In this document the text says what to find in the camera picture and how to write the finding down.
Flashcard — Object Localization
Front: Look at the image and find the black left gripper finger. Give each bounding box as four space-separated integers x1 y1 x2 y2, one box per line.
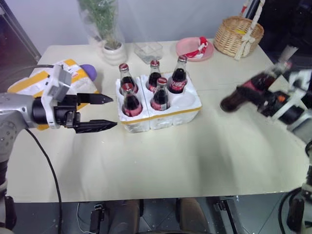
74 119 118 135
77 93 114 106

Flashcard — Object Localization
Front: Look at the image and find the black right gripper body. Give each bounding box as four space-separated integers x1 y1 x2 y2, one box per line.
257 90 288 118

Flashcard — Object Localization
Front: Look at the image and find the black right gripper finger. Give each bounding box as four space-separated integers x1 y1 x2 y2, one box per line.
236 84 263 100

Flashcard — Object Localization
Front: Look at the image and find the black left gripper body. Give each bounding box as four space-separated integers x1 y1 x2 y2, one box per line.
53 94 81 128

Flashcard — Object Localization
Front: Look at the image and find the glass cola bottle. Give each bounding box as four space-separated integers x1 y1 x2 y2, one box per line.
150 77 171 111
220 62 293 113
147 59 163 93
121 82 143 117
118 63 139 95
167 55 189 95

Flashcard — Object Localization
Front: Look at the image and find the white yellow-taped foam box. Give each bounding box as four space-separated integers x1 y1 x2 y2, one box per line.
7 58 101 131

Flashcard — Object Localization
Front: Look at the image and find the white foam crate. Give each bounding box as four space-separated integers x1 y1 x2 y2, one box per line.
115 71 203 134

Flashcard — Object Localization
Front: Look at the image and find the purple round object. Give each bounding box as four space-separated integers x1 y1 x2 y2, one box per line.
79 63 98 81

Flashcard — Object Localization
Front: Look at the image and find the white ribbed plant pot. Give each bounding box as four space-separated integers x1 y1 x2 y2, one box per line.
101 41 128 66

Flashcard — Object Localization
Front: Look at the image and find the wicker basket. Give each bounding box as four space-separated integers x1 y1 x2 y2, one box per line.
213 16 265 58

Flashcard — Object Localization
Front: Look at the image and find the red and white cloth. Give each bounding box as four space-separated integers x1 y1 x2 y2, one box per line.
187 36 208 59

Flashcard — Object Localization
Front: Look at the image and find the clear plastic container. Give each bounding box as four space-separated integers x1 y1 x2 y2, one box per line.
134 41 164 65

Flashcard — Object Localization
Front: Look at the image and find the pink plate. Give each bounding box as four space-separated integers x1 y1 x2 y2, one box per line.
175 37 215 62

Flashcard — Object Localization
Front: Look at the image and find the green plant in plastic sleeve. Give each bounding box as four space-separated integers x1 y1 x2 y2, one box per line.
77 0 126 50

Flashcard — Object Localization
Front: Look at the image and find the black device under table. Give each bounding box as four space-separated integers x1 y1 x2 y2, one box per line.
89 201 106 234

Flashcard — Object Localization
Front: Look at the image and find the brown rounded shape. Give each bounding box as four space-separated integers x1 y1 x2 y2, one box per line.
178 196 209 234

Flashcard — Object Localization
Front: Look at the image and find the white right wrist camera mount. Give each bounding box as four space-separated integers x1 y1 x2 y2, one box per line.
274 69 312 118

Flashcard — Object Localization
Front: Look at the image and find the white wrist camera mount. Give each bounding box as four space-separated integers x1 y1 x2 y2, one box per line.
40 63 74 129
274 69 312 118

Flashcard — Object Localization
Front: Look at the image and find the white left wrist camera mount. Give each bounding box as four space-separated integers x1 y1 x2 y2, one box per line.
40 63 74 129

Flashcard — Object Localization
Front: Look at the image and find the white rope basket handle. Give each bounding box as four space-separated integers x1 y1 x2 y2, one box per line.
234 0 267 61

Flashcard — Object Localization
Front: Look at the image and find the grey metal frame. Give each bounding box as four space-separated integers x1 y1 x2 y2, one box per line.
0 0 41 64

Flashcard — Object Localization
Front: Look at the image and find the thin white cable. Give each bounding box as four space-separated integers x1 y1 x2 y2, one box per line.
77 202 91 233

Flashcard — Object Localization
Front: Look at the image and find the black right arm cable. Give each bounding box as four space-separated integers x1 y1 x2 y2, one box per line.
279 187 312 234

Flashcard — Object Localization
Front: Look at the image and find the black table frame bracket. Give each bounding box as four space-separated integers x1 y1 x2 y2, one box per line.
213 196 244 234

